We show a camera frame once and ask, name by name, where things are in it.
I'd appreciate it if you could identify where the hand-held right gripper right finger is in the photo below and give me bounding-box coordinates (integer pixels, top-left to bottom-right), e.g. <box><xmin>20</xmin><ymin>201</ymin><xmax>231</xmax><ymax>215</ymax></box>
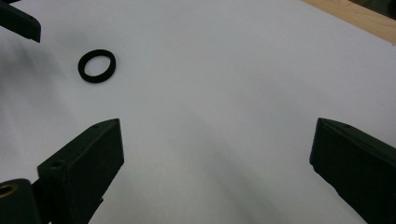
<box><xmin>309</xmin><ymin>117</ymin><xmax>396</xmax><ymax>224</ymax></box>

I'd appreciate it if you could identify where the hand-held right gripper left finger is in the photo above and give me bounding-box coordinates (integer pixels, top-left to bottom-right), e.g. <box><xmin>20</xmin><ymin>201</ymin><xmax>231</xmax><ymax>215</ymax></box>
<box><xmin>36</xmin><ymin>118</ymin><xmax>125</xmax><ymax>224</ymax></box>

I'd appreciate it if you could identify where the black hair tie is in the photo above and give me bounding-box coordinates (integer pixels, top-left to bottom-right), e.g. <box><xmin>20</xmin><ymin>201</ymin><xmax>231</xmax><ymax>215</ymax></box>
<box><xmin>77</xmin><ymin>49</ymin><xmax>117</xmax><ymax>84</ymax></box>

